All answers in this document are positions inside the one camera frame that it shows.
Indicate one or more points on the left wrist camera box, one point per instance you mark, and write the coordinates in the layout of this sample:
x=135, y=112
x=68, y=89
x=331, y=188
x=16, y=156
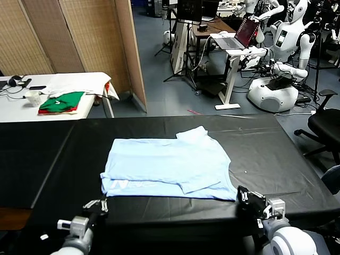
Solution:
x=75, y=225

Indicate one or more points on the black pole stand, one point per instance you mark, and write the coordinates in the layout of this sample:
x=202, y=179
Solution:
x=317, y=66

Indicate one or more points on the white paper cup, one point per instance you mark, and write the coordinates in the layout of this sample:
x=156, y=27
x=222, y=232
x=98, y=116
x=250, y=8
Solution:
x=34, y=98

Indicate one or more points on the light blue t-shirt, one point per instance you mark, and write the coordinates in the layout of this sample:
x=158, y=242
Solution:
x=164, y=164

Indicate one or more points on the white leaning board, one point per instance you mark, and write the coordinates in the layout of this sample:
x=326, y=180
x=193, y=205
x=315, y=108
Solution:
x=178, y=45

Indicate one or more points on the white background humanoid robot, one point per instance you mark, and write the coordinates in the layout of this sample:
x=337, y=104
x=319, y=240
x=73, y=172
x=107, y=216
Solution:
x=251, y=5

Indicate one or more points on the black monitor on tripod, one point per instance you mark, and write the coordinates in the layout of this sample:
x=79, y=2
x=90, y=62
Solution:
x=190, y=10

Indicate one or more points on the white cloth pile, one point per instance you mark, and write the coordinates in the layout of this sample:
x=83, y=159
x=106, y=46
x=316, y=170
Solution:
x=77, y=83

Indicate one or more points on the black tripod stand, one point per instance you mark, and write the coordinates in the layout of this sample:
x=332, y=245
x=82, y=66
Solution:
x=187, y=53

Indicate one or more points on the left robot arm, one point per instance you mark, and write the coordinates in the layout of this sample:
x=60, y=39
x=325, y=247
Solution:
x=77, y=244

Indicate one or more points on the red folded shirt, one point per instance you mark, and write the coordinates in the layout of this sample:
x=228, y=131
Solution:
x=53, y=111

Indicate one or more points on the green folded shirt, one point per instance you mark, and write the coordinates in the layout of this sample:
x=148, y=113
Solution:
x=66, y=99

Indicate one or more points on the silver open laptop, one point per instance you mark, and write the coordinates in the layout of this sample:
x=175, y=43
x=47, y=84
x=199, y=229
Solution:
x=247, y=32

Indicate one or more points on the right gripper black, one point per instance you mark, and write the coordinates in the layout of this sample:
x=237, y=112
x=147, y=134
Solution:
x=253, y=208

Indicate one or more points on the small black tablecloth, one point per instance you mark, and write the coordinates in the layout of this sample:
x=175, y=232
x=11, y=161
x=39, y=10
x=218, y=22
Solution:
x=26, y=159

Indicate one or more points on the small black box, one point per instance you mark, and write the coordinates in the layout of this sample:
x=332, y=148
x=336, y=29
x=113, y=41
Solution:
x=203, y=28

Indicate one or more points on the blue chair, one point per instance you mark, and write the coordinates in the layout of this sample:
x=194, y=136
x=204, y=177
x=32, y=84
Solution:
x=333, y=178

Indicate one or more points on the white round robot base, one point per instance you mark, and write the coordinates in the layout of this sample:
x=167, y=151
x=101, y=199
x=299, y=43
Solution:
x=167, y=37

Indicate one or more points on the brown wooden desk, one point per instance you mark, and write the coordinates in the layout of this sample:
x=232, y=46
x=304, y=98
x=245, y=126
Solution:
x=215, y=26

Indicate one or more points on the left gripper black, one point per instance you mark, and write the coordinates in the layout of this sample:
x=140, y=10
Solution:
x=95, y=213

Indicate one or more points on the black smartphone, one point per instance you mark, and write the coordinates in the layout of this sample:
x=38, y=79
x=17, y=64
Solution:
x=38, y=87

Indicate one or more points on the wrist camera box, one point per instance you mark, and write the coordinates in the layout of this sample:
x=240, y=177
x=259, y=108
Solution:
x=276, y=208
x=75, y=225

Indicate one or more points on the white computer mouse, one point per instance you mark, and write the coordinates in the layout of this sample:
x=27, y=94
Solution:
x=223, y=33

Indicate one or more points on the black headphones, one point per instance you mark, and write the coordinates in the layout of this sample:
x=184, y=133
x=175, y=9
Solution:
x=13, y=80

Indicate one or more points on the white side table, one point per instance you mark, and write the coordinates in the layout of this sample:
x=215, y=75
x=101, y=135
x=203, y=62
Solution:
x=16, y=111

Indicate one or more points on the wooden folding screen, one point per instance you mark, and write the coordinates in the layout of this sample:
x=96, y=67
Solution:
x=93, y=40

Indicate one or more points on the black light stand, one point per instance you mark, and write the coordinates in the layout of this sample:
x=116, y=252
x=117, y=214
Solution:
x=170, y=26

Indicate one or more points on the black open laptop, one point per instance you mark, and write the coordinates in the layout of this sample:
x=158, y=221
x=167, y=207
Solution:
x=210, y=9

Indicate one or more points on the large black tablecloth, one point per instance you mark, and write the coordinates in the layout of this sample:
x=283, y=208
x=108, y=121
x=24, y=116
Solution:
x=265, y=159

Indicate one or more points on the black remote control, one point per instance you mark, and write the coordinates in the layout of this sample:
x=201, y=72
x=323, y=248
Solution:
x=26, y=82

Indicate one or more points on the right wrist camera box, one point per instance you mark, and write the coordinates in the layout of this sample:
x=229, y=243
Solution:
x=276, y=208

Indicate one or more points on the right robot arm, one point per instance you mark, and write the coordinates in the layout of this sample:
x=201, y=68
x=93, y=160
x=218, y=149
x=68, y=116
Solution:
x=289, y=239

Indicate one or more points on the white standing laptop desk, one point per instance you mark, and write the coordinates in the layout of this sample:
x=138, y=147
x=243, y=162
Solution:
x=231, y=79

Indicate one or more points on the black office chair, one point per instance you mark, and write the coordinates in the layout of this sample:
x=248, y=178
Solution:
x=324, y=125

